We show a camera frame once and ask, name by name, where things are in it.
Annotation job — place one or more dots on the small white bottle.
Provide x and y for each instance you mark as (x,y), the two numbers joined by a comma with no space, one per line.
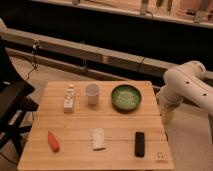
(68,105)

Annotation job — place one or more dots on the green bowl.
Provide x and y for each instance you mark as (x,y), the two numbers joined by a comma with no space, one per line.
(126,97)

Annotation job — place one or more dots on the translucent plastic cup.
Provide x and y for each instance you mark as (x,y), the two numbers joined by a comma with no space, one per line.
(92,92)

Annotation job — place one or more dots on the black eraser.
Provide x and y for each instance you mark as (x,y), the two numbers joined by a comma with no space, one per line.
(139,144)

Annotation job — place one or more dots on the black chair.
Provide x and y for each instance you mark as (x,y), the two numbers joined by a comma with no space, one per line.
(14,102)

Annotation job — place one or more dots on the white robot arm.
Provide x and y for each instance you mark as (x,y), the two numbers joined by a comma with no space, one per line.
(184,82)

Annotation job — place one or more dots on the orange carrot toy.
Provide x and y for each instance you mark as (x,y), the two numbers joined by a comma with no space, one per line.
(53,142)

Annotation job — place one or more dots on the cream cylindrical pusher tool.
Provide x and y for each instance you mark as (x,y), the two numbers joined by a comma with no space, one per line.
(167,115)

